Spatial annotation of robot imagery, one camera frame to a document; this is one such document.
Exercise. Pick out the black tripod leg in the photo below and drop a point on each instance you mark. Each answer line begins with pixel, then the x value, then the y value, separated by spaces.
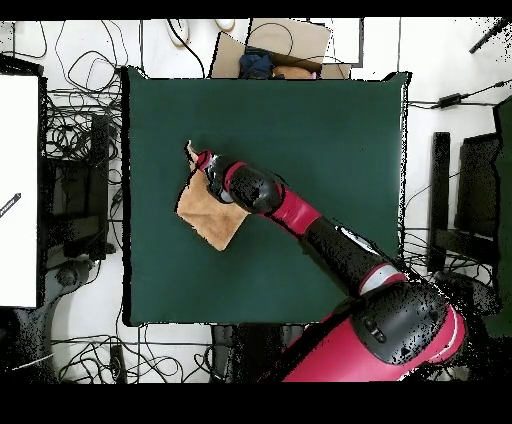
pixel 488 38

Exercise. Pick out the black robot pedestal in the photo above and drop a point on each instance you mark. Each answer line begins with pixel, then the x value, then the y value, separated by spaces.
pixel 240 352

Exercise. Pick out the dark blue garment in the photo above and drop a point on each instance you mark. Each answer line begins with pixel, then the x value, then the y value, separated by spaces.
pixel 256 64

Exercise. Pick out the orange terry towel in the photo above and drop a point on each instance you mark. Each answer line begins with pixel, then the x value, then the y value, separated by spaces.
pixel 208 216

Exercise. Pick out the black equipment stand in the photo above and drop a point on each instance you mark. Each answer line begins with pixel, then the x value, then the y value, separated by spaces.
pixel 96 180

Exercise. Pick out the white board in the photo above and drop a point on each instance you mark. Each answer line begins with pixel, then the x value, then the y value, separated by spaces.
pixel 18 180

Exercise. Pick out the brown cardboard box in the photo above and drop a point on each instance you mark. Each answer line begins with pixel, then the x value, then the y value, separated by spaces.
pixel 288 40

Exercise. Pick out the orange garment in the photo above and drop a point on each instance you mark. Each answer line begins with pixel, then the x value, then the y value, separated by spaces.
pixel 292 72

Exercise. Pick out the black power adapter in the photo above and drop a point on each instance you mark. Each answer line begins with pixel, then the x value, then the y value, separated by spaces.
pixel 450 100

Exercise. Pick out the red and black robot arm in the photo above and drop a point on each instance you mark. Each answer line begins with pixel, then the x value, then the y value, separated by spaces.
pixel 296 208

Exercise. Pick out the black marker pen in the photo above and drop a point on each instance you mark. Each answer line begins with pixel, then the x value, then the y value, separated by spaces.
pixel 10 204

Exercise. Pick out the black upright bar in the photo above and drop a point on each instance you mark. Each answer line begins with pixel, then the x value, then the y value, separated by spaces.
pixel 439 180

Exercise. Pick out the dark green table cloth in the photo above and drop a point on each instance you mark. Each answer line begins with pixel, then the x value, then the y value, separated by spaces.
pixel 180 120

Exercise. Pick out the white shoe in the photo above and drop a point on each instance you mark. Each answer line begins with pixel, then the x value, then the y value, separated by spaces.
pixel 178 32
pixel 224 24

